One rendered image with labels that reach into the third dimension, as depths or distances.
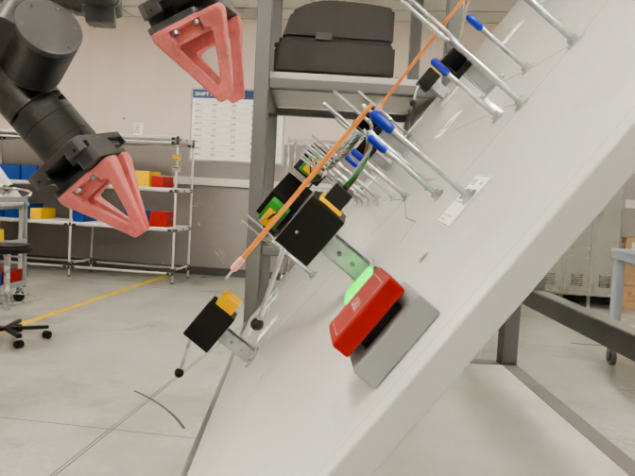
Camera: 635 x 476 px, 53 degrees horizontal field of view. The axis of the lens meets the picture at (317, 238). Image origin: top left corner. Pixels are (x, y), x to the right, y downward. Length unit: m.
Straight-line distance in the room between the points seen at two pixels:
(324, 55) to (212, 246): 6.96
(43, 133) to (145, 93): 8.23
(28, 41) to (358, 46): 1.15
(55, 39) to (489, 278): 0.43
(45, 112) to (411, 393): 0.45
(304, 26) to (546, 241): 1.38
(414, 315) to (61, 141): 0.41
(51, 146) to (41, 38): 0.10
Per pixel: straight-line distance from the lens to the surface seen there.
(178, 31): 0.59
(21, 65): 0.63
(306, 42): 1.66
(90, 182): 0.65
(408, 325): 0.36
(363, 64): 1.65
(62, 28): 0.63
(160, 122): 8.75
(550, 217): 0.33
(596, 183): 0.34
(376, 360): 0.36
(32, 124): 0.66
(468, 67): 0.83
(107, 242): 9.03
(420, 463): 0.98
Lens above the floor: 1.18
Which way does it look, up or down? 4 degrees down
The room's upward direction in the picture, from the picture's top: 3 degrees clockwise
